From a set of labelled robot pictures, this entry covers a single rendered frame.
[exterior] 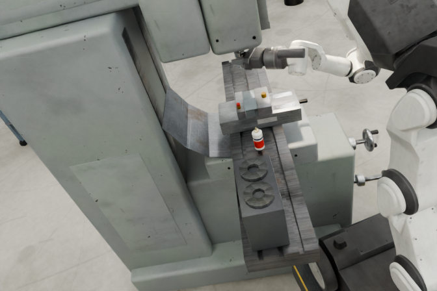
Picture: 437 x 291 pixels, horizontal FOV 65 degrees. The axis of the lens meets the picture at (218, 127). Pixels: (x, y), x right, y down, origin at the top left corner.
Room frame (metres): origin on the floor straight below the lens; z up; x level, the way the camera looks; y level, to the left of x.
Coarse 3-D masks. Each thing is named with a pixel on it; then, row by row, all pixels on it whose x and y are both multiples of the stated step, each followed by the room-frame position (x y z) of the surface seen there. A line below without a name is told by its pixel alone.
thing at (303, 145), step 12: (288, 132) 1.13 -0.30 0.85; (300, 132) 1.11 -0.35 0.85; (312, 132) 1.09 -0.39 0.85; (288, 144) 1.06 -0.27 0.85; (300, 144) 1.04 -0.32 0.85; (312, 144) 1.02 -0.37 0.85; (300, 156) 1.03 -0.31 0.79; (312, 156) 1.02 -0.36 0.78; (216, 168) 1.08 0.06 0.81; (228, 168) 1.07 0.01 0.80
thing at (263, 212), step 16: (240, 160) 0.78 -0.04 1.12; (256, 160) 0.75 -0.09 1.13; (240, 176) 0.72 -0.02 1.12; (256, 176) 0.69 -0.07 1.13; (272, 176) 0.68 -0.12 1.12; (240, 192) 0.66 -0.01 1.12; (256, 192) 0.64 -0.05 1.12; (272, 192) 0.62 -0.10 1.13; (256, 208) 0.59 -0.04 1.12; (272, 208) 0.57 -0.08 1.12; (256, 224) 0.57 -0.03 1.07; (272, 224) 0.56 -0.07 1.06; (256, 240) 0.57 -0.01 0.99; (272, 240) 0.57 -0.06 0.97; (288, 240) 0.56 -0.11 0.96
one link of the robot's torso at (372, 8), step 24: (336, 0) 0.77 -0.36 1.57; (360, 0) 0.73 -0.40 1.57; (384, 0) 0.70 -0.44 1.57; (408, 0) 0.67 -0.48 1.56; (432, 0) 0.65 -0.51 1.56; (360, 24) 0.72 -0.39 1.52; (384, 24) 0.67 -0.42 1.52; (408, 24) 0.64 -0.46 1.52; (432, 24) 0.63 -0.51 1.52; (360, 48) 0.76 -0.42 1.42; (384, 48) 0.65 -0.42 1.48; (408, 48) 0.65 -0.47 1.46
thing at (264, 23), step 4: (260, 0) 1.19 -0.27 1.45; (264, 0) 1.18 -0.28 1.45; (260, 4) 1.19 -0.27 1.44; (264, 4) 1.18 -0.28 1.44; (260, 8) 1.19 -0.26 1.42; (264, 8) 1.19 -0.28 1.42; (260, 12) 1.19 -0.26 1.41; (264, 12) 1.19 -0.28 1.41; (260, 16) 1.19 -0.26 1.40; (264, 16) 1.19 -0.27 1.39; (268, 16) 1.20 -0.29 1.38; (260, 20) 1.19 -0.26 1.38; (264, 20) 1.19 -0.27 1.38; (268, 20) 1.19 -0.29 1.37; (260, 24) 1.19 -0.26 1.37; (264, 24) 1.19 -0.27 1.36; (268, 24) 1.18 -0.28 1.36; (264, 28) 1.19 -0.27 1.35; (268, 28) 1.18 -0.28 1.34
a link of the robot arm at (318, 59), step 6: (294, 42) 1.12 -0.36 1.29; (300, 42) 1.10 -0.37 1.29; (306, 42) 1.10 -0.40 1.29; (312, 48) 1.09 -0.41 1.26; (318, 48) 1.09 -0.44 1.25; (312, 54) 1.12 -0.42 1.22; (318, 54) 1.09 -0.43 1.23; (324, 54) 1.08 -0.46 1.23; (312, 60) 1.12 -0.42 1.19; (318, 60) 1.09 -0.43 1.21; (324, 60) 1.07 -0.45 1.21; (312, 66) 1.10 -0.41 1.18; (318, 66) 1.07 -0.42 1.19; (324, 66) 1.06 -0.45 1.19
